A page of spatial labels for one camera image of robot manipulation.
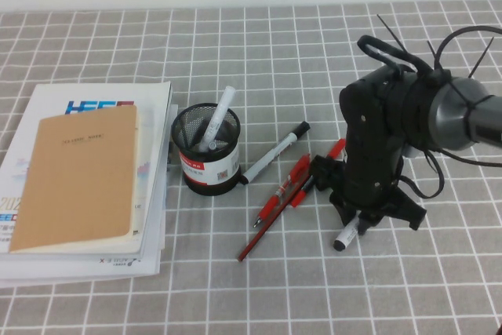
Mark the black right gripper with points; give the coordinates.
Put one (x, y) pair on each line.
(372, 135)

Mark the white marker black cap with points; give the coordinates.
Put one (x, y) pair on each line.
(274, 151)
(347, 236)

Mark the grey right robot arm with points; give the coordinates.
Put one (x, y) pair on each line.
(466, 111)

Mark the red gel pen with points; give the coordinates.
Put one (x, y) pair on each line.
(280, 191)

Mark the black mesh pen holder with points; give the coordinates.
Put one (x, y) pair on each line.
(208, 174)

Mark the white pen grey tip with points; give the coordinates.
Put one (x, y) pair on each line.
(219, 115)

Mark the red capped black double-ended marker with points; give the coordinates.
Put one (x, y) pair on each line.
(300, 195)

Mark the red black striped pencil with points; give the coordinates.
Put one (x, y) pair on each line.
(266, 229)

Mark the grey white checked tablecloth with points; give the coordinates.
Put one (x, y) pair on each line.
(274, 292)

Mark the black zip tie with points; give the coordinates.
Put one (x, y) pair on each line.
(481, 56)
(392, 35)

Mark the white paper booklet stack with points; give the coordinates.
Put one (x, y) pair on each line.
(149, 260)

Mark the brown paper notebook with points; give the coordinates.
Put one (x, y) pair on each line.
(78, 178)

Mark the white magazine blue red print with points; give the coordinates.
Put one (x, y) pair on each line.
(98, 93)

